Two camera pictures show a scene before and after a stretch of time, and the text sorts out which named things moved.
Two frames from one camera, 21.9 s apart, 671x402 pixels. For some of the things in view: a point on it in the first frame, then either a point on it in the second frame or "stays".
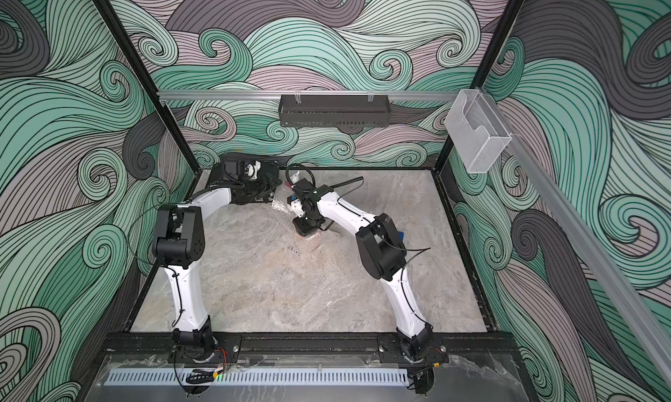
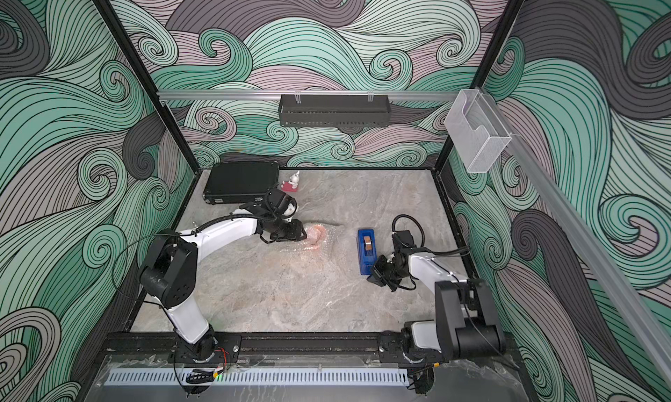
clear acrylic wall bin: [475, 131] stays
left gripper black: [266, 189] -> [296, 232]
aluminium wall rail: [217, 95] stays
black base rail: [310, 347] stays
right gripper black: [304, 231] -> [378, 275]
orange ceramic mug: [309, 237] stays
